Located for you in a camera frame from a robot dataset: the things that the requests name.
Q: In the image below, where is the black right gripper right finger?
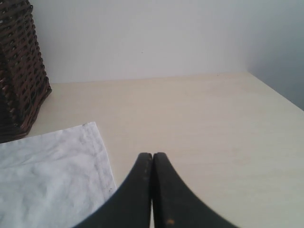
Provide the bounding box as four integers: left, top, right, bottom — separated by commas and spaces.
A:
152, 152, 233, 228

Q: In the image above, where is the white t-shirt with red lettering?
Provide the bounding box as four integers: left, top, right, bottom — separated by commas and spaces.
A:
0, 122, 116, 228

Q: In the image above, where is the dark brown wicker basket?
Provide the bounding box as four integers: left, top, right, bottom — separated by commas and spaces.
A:
0, 0, 52, 143

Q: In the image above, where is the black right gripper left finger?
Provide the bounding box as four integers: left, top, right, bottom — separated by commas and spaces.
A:
76, 153, 152, 228

